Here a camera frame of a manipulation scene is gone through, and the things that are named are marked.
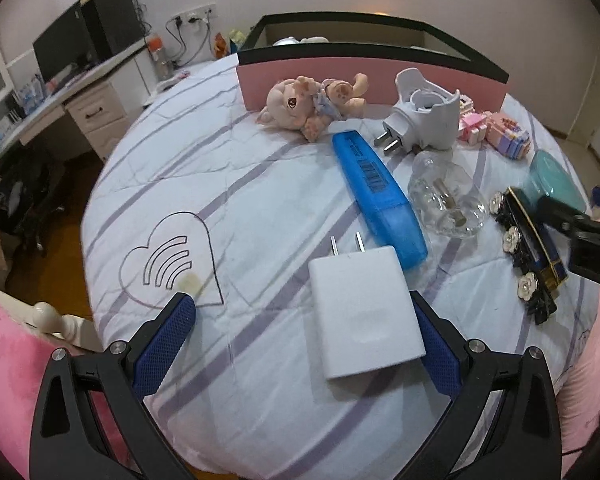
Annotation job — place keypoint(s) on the pink blanket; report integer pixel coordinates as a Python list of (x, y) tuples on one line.
[(10, 370)]

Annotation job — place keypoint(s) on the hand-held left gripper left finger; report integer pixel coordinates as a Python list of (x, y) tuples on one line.
[(165, 345)]

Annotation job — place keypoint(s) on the clear glass bottle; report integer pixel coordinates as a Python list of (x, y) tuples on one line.
[(445, 200)]

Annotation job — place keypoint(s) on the white plug-in device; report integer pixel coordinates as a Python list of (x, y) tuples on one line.
[(430, 110)]

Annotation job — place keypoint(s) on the pale pink plush doll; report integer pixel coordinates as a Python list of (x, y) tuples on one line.
[(290, 105)]

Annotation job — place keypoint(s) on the white bed post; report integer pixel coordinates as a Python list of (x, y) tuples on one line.
[(45, 315)]

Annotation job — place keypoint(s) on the colourful snack bags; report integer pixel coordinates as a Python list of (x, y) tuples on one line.
[(227, 42)]

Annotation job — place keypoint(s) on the blue plastic case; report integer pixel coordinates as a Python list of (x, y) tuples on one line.
[(375, 190)]

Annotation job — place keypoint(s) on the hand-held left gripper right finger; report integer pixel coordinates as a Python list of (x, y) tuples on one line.
[(437, 355)]

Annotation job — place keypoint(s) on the teal ball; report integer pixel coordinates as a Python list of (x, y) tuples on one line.
[(550, 180)]

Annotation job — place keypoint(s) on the black flower hair clip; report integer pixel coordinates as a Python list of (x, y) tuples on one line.
[(535, 255)]

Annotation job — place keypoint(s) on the pink storage box black rim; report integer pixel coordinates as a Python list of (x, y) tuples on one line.
[(300, 72)]

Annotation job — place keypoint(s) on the white desk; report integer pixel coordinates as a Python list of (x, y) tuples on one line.
[(45, 100)]

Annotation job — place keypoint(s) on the black computer tower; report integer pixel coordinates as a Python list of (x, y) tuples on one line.
[(112, 22)]

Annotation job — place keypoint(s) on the white desk drawer unit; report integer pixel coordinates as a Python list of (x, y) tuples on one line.
[(97, 115)]

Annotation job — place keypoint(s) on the bottle with orange cap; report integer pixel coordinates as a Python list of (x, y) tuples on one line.
[(159, 57)]

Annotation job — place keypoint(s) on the white charger plug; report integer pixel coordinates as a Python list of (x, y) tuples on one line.
[(360, 305)]

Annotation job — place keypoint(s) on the black chair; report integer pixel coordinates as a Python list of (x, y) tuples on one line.
[(25, 200)]

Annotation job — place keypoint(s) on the pink toy brick model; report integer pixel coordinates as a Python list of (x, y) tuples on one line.
[(510, 135), (472, 125)]

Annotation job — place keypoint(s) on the black monitor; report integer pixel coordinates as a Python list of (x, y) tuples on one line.
[(60, 45)]

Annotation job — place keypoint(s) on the white wall power strip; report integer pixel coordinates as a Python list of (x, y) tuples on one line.
[(195, 14)]

